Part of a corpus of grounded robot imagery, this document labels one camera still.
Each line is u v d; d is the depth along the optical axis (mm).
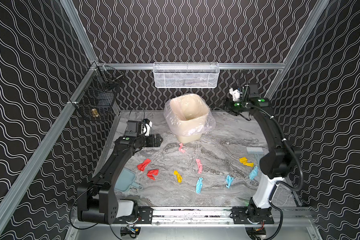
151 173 877
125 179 896
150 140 745
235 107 730
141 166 902
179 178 854
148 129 747
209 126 863
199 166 901
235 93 778
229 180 856
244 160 928
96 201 405
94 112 817
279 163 497
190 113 1043
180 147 979
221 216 760
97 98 920
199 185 835
